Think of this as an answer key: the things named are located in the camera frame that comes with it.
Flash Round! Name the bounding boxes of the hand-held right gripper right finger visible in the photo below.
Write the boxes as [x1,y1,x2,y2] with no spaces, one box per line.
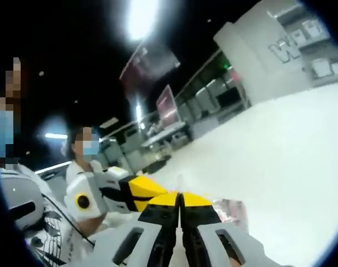
[181,191,295,267]

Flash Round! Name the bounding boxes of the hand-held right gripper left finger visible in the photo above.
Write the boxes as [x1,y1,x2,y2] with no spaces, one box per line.
[92,191,183,267]

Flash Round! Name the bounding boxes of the clear resealable bag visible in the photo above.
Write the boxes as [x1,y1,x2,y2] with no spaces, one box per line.
[212,197,249,233]

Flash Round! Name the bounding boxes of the person's left hand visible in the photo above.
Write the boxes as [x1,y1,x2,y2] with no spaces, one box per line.
[78,214,105,236]

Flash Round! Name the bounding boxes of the person's right hand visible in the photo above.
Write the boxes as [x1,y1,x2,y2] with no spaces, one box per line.
[171,243,187,267]

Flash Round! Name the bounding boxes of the grey monitor desk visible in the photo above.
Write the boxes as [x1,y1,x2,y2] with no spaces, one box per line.
[141,121,191,150]

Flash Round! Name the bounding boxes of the white chest-worn device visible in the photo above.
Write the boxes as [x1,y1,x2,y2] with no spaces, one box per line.
[0,166,46,232]

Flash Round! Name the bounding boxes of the computer monitor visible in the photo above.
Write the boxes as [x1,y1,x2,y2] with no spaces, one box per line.
[156,85,180,128]

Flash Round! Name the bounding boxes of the ceiling light strip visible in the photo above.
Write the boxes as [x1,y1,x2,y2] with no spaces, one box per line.
[126,0,160,42]

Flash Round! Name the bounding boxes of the row of white storage boxes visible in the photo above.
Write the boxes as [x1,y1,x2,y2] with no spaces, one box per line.
[310,16,338,79]

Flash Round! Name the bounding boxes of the grey shelving unit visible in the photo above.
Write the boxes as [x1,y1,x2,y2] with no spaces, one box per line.
[267,0,338,82]

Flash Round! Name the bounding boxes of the black device cable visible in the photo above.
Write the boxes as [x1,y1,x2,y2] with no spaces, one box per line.
[42,194,96,247]

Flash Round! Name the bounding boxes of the dark hanging wall screen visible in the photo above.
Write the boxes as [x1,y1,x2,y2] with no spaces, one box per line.
[119,41,181,98]

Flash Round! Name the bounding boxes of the wall lettering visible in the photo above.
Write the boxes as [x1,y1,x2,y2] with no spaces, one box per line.
[268,35,303,64]

